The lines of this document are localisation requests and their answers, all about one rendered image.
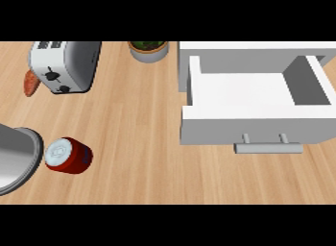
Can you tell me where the grey potted plant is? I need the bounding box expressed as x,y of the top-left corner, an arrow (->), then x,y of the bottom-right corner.
127,40 -> 169,63

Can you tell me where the red can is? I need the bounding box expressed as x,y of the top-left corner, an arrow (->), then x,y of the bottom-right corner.
43,136 -> 93,175

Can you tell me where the orange sweet potato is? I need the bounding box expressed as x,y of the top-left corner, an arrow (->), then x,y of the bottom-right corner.
21,69 -> 40,98

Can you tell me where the white drawer cabinet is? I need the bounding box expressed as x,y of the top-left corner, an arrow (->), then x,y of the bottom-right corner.
176,40 -> 336,93

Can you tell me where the white drawer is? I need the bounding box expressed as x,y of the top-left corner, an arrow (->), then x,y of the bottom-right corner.
179,55 -> 336,146

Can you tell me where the silver toaster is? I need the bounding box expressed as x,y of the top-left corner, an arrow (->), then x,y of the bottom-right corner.
27,40 -> 102,95

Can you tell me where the silver rounded appliance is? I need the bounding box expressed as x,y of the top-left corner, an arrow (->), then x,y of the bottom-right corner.
0,117 -> 45,198

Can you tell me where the grey drawer handle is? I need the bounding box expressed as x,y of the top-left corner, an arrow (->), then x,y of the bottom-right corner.
233,133 -> 304,155

